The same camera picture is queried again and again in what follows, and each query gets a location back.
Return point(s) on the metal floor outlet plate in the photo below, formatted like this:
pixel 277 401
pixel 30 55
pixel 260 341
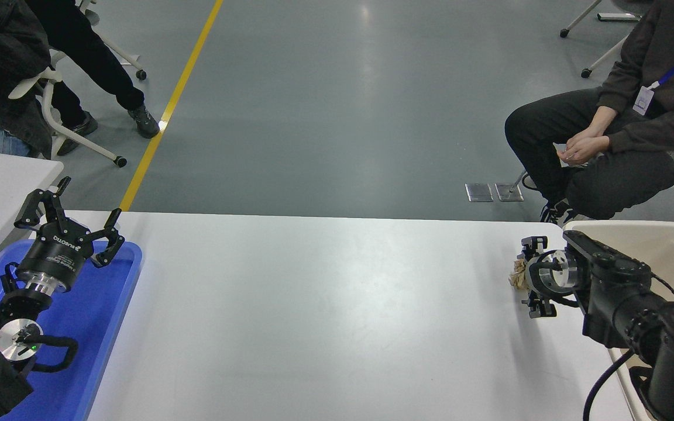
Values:
pixel 506 192
pixel 479 192

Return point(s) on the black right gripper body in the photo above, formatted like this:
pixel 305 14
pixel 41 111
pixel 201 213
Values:
pixel 532 275

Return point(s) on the person's left hand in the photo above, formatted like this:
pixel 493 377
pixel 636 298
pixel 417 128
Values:
pixel 585 152

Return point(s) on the blue plastic tray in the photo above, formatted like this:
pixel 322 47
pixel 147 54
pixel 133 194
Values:
pixel 97 310

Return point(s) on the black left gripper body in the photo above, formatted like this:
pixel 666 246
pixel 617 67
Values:
pixel 56 257

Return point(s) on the white office chair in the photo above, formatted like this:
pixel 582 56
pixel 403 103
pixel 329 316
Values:
pixel 50 117

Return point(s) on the white wheeled chair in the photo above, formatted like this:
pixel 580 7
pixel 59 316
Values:
pixel 605 57

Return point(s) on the small white item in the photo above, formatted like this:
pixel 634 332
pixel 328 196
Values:
pixel 560 147

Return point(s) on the person's right forearm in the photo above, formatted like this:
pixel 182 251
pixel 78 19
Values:
pixel 603 118

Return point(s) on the tan paper ball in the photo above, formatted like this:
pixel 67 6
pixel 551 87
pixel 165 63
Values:
pixel 517 275

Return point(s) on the person's right hand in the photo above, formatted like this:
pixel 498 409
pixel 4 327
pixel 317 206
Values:
pixel 584 137

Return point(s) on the grey seat office chair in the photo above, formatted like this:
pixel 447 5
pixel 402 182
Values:
pixel 126 58

